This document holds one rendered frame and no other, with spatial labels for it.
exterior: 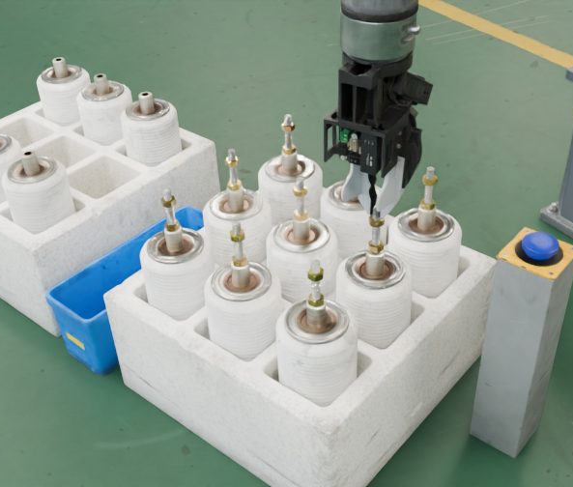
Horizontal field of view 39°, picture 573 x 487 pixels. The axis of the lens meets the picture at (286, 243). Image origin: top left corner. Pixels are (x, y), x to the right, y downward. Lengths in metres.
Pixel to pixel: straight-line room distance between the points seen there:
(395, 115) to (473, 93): 1.14
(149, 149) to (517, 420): 0.73
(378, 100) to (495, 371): 0.41
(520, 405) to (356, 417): 0.23
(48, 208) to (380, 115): 0.61
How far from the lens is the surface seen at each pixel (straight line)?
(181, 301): 1.06
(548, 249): 0.94
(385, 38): 0.79
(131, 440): 1.17
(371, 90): 0.82
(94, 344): 1.21
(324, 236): 1.05
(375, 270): 0.99
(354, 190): 0.92
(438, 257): 1.06
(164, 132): 1.37
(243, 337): 0.99
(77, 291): 1.28
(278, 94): 1.96
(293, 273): 1.04
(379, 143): 0.83
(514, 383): 1.05
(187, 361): 1.04
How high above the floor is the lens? 0.89
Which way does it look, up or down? 37 degrees down
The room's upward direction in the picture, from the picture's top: 3 degrees counter-clockwise
